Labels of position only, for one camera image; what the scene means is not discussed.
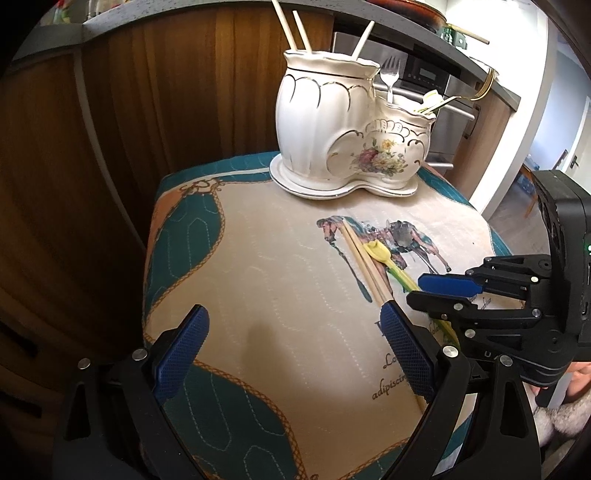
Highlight yellow plastic spoon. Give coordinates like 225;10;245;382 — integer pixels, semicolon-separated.
363;240;459;347

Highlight gold metal fork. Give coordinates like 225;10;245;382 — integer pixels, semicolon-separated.
424;66;500;114

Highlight silver metal fork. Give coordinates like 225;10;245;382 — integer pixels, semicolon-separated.
380;56;401;104

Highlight yellow green plastic fork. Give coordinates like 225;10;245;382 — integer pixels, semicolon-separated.
415;90;444;113

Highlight person right hand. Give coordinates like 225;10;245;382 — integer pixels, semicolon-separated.
547;362;590;409

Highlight printed quilted cushion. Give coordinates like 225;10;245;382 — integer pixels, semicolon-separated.
144;153;508;479

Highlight white ceramic utensil holder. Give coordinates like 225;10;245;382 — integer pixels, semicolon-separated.
270;50;436;200

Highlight stainless built-in oven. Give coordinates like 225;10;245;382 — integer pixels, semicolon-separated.
361;40;479;174

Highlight grey speckled countertop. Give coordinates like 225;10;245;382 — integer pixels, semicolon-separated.
13;0;522;110

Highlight red orange pan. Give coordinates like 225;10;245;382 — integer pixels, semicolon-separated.
369;0;490;49

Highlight wooden cabinet doors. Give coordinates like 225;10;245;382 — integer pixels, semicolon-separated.
0;4;514;370

